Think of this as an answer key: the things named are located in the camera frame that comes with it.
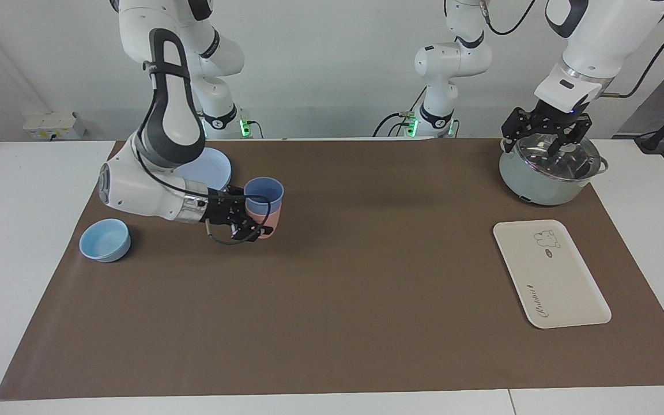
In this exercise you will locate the glass pot lid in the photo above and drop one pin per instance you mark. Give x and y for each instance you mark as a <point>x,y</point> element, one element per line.
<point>539,155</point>

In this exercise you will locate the pale green electric pot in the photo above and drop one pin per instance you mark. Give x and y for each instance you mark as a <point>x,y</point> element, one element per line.
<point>534,187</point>

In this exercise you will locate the pink ribbed cup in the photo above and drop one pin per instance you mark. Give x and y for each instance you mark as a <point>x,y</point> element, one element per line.
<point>273,222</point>

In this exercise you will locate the brown table mat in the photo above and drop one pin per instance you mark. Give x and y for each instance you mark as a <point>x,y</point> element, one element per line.
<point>366,276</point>

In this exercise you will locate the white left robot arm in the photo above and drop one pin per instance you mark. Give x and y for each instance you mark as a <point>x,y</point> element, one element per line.
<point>591,40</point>

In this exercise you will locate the light blue bowl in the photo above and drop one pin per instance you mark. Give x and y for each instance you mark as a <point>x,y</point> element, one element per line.
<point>104,242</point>

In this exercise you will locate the lavender blue plate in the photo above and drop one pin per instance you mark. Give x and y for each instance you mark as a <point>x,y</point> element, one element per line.
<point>211,170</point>

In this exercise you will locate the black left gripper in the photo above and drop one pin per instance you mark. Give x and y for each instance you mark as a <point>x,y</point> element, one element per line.
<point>551,118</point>

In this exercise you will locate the periwinkle blue ribbed cup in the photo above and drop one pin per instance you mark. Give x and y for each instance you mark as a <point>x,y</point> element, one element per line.
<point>266,193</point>

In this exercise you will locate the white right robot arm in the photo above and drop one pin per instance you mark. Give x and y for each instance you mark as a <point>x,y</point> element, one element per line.
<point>170,115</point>

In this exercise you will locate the white wall power strip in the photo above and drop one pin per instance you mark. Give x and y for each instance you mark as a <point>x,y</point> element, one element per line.
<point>55,125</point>

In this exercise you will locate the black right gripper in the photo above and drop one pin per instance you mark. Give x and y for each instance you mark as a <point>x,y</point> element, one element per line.
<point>222,210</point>

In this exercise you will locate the cream rabbit print tray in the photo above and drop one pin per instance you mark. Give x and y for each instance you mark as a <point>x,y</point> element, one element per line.
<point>548,276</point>

